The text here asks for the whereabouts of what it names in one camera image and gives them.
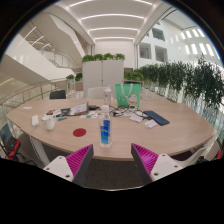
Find ceiling light strips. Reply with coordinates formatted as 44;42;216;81
68;0;154;43

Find black cables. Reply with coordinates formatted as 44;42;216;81
109;105;149;119

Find white chair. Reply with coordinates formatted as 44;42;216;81
179;145;209;165
87;86;109;100

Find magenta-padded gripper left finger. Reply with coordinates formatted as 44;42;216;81
43;143;95;187

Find flat round red coaster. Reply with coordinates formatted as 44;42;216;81
72;127;88;138

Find printed booklet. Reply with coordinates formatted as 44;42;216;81
69;102;89;117

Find small planters with plants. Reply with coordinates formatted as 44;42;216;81
65;73;84;92

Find glass balustrade with handrail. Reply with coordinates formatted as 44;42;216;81
0;78;68;108

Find black notebook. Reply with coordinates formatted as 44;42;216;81
59;107;73;117

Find red and black chair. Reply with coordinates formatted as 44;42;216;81
0;123;26;163

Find row of green hedge plants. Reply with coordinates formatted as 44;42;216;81
134;56;224;111

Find wooden planter with plants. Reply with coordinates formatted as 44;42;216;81
123;69;145;88

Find clear blue-labelled water bottle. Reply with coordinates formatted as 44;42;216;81
99;104;113;149

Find white mug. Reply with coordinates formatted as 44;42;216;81
41;114;57;132

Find green tote bag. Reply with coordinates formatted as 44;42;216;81
114;83;142;109

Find translucent shaker bottle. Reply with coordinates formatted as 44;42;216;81
102;87;113;107

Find white cabinet topped with plants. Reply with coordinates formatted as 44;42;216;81
81;53;126;98

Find white power strip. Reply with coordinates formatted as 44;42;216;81
31;114;40;128

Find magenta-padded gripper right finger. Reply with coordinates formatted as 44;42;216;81
130;143;184;185

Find small white box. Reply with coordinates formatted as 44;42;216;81
129;114;144;123
144;119;158;129

